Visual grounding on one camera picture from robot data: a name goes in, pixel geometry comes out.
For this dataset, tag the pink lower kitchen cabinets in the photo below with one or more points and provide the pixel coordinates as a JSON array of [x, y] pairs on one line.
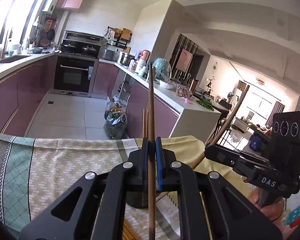
[[27, 109]]

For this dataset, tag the wooden chopstick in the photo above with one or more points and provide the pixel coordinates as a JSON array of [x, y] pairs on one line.
[[151, 158], [200, 123]]

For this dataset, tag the right camera box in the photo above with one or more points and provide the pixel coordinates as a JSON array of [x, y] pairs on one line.
[[285, 143]]

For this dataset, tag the white water heater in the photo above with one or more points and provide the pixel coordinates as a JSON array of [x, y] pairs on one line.
[[49, 6]]

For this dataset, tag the black wall spice rack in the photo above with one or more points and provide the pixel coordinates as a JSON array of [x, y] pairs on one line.
[[119, 38]]

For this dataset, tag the pink thermos kettle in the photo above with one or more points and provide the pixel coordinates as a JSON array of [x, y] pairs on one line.
[[144, 55]]

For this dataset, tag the green vegetables on counter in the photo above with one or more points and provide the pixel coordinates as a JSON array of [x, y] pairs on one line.
[[206, 104]]

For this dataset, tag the stove hood with pots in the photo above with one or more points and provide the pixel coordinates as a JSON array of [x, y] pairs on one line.
[[83, 44]]

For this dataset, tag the pink wall painting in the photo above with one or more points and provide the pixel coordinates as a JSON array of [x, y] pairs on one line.
[[184, 60]]

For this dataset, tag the steel stock pot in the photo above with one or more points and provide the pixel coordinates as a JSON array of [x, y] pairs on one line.
[[126, 59]]

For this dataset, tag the green vegetable plastic bag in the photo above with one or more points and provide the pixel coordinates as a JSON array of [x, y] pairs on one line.
[[115, 126]]

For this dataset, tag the yellow cloth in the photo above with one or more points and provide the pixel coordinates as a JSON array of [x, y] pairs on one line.
[[187, 149]]

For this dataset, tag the teal round appliance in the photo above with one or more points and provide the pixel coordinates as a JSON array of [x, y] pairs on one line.
[[163, 69]]

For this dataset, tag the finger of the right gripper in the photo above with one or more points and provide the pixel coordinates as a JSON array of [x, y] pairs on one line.
[[220, 154]]

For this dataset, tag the black mesh utensil holder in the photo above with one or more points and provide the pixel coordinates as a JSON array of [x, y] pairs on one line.
[[138, 200]]

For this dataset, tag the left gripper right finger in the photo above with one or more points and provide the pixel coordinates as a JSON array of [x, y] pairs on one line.
[[209, 206]]

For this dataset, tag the patterned beige green tablecloth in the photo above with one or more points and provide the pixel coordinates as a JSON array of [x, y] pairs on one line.
[[34, 172]]

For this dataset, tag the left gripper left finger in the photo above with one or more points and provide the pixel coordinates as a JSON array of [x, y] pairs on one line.
[[94, 206]]

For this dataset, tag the chopstick in holder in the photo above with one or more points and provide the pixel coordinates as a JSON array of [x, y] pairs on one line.
[[147, 118], [144, 123]]

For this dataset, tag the right hand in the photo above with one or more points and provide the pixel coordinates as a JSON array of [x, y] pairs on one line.
[[273, 211]]

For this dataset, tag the black built-in oven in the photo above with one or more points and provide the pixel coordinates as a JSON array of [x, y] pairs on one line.
[[73, 74]]

